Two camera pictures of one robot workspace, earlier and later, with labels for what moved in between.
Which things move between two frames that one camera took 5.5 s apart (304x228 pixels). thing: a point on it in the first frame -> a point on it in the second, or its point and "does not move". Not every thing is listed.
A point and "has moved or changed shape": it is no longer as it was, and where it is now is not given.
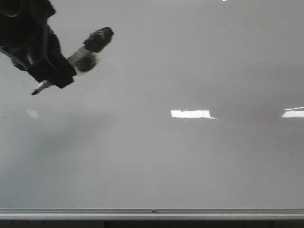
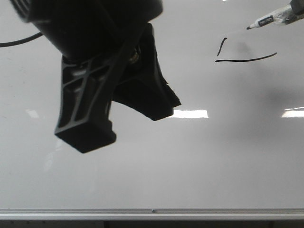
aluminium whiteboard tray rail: x=150 y=214 does not move
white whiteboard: x=194 y=104 does not move
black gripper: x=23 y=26 -> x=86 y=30
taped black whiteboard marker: x=86 y=59 has moved or changed shape
